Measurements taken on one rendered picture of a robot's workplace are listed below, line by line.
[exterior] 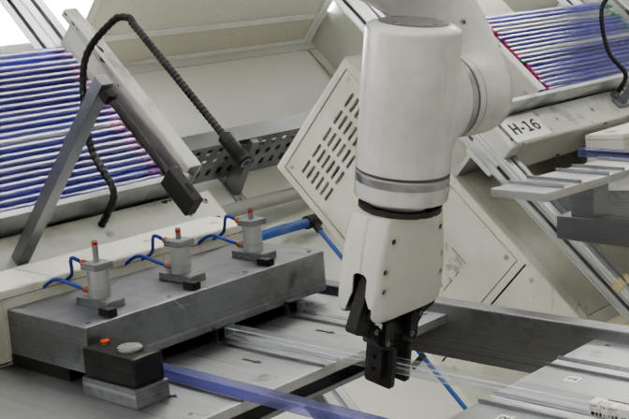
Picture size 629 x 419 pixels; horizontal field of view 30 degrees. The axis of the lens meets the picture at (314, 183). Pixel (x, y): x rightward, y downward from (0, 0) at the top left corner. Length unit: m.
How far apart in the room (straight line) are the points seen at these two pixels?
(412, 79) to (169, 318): 0.39
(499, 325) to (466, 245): 0.98
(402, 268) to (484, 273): 1.19
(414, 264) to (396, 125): 0.13
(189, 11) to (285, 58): 0.64
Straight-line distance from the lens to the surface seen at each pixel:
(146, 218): 1.51
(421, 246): 1.05
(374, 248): 1.02
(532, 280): 2.16
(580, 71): 2.40
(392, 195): 1.00
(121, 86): 1.63
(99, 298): 1.21
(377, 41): 0.99
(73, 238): 1.44
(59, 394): 1.16
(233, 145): 1.35
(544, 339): 1.23
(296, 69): 4.76
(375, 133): 1.00
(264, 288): 1.30
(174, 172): 1.14
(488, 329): 1.27
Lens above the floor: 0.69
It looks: 22 degrees up
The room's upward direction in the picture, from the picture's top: 40 degrees counter-clockwise
